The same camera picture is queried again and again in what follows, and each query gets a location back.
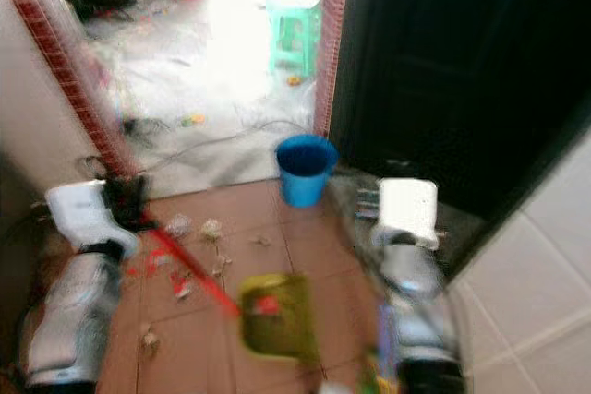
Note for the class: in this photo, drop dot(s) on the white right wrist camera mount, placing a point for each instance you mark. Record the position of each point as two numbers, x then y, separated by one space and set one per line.
408 209

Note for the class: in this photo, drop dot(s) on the red scrap in dustpan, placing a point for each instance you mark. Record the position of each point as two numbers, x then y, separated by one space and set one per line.
268 304

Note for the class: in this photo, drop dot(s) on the white crumpled paper scrap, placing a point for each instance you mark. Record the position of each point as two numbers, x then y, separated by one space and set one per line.
211 229
177 225

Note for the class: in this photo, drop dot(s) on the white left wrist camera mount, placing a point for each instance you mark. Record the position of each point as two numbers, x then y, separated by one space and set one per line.
78 209

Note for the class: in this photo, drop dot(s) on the black door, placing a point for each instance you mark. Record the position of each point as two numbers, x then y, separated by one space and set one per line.
462 71

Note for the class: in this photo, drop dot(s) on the blue plastic bucket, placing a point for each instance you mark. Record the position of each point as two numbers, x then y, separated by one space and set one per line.
306 177

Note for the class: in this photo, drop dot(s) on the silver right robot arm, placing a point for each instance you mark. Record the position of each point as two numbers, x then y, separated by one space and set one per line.
420 311

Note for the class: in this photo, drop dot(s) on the green plastic stool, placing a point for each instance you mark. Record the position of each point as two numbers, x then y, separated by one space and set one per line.
294 34

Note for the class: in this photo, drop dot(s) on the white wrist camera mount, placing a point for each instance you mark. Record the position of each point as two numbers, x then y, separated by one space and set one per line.
408 209
78 209

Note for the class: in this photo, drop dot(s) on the beige crumpled paper scrap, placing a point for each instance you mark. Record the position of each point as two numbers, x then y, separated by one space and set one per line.
149 340

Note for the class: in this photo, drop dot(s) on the red and white litter scrap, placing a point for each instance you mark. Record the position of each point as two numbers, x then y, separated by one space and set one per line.
181 285

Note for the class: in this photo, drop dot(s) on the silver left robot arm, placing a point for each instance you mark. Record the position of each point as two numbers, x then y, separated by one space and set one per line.
69 320

